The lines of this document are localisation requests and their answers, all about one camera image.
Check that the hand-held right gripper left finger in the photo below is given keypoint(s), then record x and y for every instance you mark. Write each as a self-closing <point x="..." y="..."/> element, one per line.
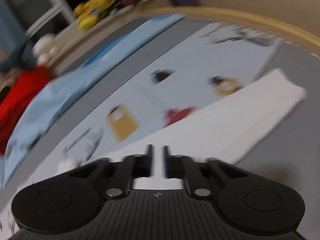
<point x="149" y="162"/>

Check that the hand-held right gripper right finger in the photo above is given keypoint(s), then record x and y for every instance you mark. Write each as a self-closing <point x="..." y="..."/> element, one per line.
<point x="166" y="162"/>

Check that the white t-shirt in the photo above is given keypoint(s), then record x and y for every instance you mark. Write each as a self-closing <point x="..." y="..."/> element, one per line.
<point x="225" y="120"/>

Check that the grey printed bed sheet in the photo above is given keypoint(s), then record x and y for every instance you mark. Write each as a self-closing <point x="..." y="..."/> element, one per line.
<point x="175" y="62"/>

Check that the light blue sheet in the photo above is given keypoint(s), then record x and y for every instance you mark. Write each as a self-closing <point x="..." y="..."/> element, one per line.
<point x="62" y="92"/>

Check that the red blanket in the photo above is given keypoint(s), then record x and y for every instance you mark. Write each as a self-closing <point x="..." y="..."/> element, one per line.
<point x="22" y="97"/>

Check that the window sill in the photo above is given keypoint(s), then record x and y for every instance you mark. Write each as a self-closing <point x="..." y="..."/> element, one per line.
<point x="72" y="33"/>

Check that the yellow duck plush toy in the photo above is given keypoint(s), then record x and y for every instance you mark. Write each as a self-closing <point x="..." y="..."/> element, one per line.
<point x="98" y="3"/>
<point x="88" y="21"/>

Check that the white plush toy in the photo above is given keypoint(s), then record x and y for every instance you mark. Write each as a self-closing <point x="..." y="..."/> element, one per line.
<point x="43" y="46"/>

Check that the cream folded blanket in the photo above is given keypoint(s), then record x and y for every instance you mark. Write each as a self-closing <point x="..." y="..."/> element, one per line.
<point x="7" y="80"/>

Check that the blue shark plush toy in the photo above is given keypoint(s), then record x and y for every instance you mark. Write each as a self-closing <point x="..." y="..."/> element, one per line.
<point x="15" y="55"/>

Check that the white framed window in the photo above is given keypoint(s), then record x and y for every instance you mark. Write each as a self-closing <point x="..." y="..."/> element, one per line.
<point x="50" y="7"/>

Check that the blue curtain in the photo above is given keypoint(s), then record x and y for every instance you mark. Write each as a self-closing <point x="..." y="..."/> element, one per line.
<point x="7" y="25"/>

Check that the wooden bed frame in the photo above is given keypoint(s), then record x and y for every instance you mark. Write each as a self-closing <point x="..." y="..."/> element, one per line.
<point x="250" y="17"/>

